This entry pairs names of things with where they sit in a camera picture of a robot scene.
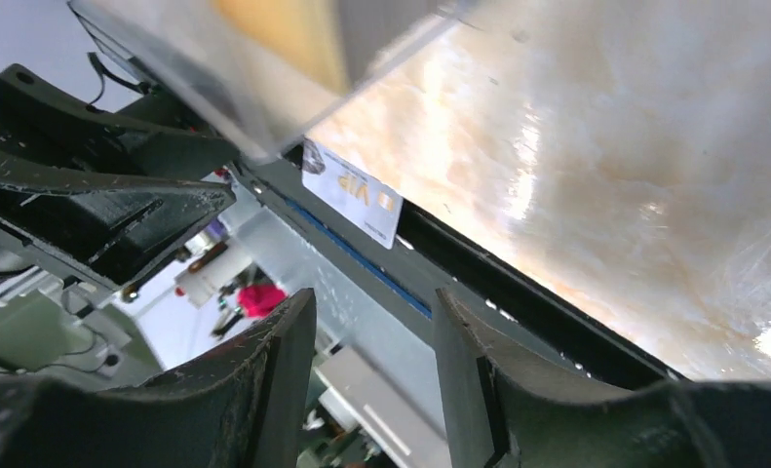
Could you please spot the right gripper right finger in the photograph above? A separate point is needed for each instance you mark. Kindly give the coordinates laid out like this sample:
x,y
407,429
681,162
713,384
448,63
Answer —
x,y
507,406

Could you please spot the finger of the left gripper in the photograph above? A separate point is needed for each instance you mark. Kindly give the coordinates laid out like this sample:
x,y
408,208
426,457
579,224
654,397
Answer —
x,y
156,135
112,225

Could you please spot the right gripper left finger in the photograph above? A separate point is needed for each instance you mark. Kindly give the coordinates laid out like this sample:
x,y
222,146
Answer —
x,y
241,404

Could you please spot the clear plastic card box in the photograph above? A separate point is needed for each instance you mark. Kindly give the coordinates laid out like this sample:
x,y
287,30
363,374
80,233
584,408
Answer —
x,y
246,92

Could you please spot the silver credit card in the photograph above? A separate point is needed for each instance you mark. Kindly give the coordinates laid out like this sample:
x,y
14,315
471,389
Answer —
x,y
365,201

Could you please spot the yellow credit card stack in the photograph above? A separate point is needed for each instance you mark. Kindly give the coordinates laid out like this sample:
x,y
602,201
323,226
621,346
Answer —
x,y
304,33

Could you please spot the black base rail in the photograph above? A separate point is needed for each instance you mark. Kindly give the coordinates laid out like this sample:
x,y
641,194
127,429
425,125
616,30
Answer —
x,y
429,255

